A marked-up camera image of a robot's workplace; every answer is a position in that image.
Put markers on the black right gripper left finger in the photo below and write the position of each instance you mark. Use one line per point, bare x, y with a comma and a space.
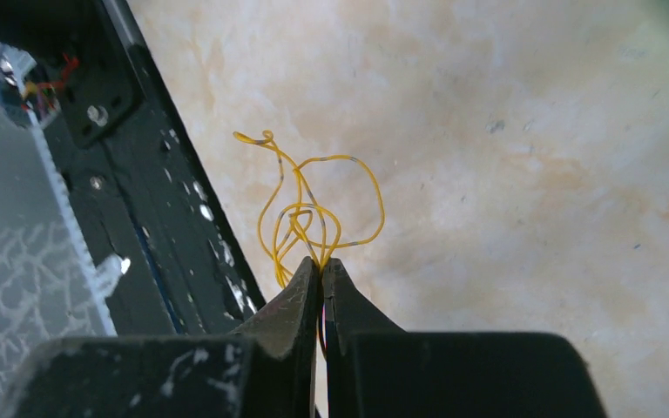
265, 367

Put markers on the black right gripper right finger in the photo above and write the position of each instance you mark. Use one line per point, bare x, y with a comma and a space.
378, 369

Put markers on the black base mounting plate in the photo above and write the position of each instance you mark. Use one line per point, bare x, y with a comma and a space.
133, 179

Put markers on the white slotted cable duct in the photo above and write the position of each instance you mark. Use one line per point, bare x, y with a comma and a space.
103, 278

